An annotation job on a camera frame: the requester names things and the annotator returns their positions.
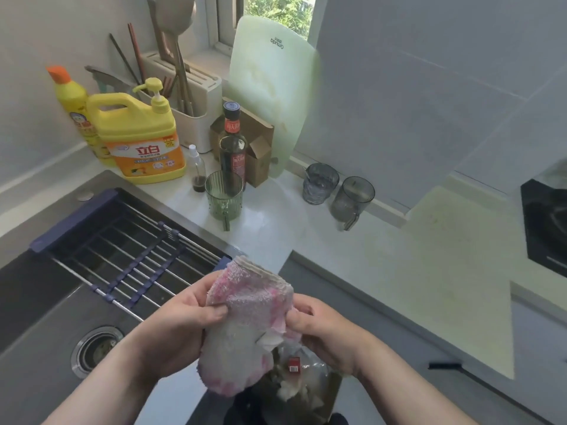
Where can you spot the person's left hand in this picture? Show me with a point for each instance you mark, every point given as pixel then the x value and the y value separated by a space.
pixel 172 331

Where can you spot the person's right hand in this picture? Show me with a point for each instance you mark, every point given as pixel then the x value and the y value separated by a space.
pixel 336 336

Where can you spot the clear plastic bag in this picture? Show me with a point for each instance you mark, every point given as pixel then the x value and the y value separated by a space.
pixel 314 371

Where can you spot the white tissue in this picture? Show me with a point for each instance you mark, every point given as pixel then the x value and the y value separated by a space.
pixel 288 389

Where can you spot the pink dish cloth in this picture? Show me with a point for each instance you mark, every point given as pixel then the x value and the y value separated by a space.
pixel 248 314

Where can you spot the dark tinted drinking glass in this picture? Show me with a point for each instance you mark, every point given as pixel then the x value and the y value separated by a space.
pixel 352 199

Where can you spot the clear textured drinking glass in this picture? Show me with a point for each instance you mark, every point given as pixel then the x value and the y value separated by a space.
pixel 320 183

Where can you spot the white countertop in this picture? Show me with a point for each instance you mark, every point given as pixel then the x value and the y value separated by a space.
pixel 274 216

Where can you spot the large open cardboard box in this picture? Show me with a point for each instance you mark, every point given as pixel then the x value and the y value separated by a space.
pixel 334 393

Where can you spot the round metal sink drain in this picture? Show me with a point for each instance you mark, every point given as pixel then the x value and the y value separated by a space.
pixel 95 349

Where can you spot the green tinted ribbed glass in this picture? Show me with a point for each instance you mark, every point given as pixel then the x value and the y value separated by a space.
pixel 223 203

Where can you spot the steel sink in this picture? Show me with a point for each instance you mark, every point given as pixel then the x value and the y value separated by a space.
pixel 35 296

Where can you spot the dark sink drain basket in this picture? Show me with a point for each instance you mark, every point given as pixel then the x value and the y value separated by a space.
pixel 71 221

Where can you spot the small dark liquid spray bottle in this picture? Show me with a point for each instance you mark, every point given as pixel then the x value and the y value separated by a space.
pixel 197 172

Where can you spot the small grey sink plug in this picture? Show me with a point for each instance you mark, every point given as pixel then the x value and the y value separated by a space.
pixel 84 196

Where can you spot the dark sauce bottle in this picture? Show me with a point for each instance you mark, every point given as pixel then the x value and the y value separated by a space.
pixel 232 154

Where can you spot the yellow detergent bottle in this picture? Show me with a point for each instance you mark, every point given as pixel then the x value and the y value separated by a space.
pixel 137 141

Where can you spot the small brown cardboard box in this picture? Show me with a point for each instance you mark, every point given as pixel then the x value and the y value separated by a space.
pixel 259 146

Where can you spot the beige utensil holder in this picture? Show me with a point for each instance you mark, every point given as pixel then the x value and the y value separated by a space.
pixel 199 123

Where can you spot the black glass gas stove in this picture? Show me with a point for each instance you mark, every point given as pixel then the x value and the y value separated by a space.
pixel 540 225

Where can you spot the orange cap yellow bottle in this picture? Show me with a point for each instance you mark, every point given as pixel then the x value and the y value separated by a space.
pixel 75 106

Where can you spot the black round stove burner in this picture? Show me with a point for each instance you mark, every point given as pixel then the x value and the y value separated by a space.
pixel 556 221

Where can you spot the pale green cutting board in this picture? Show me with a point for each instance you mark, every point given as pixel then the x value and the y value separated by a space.
pixel 270 84

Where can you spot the dark chopstick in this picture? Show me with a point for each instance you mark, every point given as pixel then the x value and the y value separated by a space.
pixel 124 57

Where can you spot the brown chopstick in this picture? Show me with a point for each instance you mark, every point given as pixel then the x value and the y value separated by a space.
pixel 136 50

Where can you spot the beige spatula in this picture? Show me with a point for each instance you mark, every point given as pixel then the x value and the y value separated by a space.
pixel 177 13

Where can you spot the glass window pane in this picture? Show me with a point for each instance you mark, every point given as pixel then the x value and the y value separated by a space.
pixel 279 10

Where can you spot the white window frame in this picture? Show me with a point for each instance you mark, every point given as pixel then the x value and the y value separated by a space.
pixel 223 22

